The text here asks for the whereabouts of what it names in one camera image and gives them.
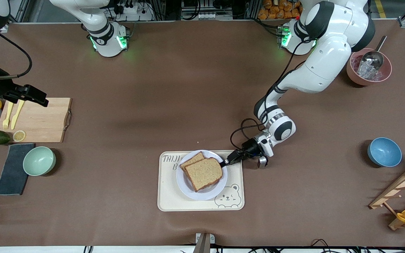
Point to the metal table clamp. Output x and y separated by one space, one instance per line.
204 242

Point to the plain brown bread slice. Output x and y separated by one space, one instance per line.
204 174

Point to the metal scoop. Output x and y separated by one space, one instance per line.
373 59

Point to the dark grey cloth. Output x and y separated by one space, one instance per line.
12 175

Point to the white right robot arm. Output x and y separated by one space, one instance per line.
100 31

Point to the wooden peg rack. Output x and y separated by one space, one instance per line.
399 186

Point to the yellow plastic fork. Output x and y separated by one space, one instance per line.
7 117

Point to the wooden cutting board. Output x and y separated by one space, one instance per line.
44 119

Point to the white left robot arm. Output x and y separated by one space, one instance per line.
329 56

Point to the mint green bowl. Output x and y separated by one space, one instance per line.
39 161

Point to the blue bowl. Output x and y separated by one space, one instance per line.
384 153

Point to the pink bowl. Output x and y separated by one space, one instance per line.
353 75

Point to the pale blue round plate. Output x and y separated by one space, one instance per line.
202 195

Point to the clear ice cubes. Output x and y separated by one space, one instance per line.
364 73

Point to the yellow plastic knife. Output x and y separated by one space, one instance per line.
16 117

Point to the orange packaged items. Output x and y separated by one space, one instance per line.
276 8

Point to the lemon slice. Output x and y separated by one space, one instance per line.
19 136

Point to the white bear print tray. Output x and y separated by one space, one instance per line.
167 196

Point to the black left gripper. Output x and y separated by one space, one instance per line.
249 146

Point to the white power strip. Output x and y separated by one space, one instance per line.
132 8

